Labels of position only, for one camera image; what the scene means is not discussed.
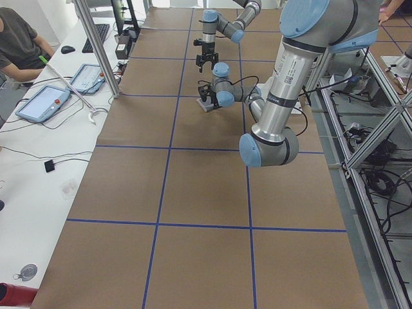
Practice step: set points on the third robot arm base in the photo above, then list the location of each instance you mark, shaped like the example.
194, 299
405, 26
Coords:
399, 69

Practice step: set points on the pink and grey towel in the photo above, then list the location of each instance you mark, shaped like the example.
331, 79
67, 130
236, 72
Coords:
207, 105

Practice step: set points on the near teach pendant tablet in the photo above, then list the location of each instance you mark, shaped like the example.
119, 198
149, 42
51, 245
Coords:
44, 104

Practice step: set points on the aluminium frame post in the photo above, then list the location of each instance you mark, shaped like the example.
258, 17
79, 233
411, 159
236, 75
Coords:
98, 47

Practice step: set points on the far teach pendant tablet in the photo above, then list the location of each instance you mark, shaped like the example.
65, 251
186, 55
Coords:
88, 79

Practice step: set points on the aluminium truss frame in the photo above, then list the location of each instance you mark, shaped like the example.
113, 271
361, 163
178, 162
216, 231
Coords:
366, 129

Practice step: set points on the black computer mouse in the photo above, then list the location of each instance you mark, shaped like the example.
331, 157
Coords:
67, 49

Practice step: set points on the black power adapter box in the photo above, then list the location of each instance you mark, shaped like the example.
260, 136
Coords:
123, 48

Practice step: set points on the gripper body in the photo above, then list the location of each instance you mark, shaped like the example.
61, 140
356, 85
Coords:
208, 49
213, 100

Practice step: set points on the teach pendant tablet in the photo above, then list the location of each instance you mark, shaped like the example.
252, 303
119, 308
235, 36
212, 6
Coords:
44, 104
88, 79

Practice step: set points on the white grabber stick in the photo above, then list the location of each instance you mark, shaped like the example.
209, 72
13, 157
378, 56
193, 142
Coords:
92, 110

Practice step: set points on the small black square pad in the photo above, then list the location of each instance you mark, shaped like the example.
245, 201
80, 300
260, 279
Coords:
49, 166

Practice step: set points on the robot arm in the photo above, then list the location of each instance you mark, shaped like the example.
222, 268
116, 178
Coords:
212, 21
309, 29

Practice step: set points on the seated person grey shirt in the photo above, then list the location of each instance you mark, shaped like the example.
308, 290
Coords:
21, 48

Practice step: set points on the round metal disc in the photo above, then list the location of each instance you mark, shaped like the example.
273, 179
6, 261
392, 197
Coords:
27, 273

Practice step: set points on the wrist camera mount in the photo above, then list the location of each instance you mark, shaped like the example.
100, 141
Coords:
197, 42
204, 91

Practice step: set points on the red bottle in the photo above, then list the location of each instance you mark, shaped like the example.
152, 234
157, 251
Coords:
16, 295

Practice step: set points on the black computer monitor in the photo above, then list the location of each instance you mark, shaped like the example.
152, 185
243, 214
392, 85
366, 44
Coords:
119, 9

